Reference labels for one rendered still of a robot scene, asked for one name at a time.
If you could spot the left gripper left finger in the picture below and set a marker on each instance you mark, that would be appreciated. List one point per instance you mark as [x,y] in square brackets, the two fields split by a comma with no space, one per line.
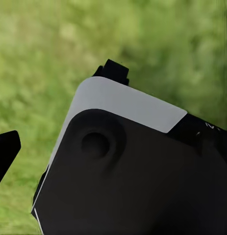
[10,146]

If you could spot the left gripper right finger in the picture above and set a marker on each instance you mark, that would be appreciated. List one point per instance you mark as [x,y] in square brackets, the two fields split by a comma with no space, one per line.
[221,144]

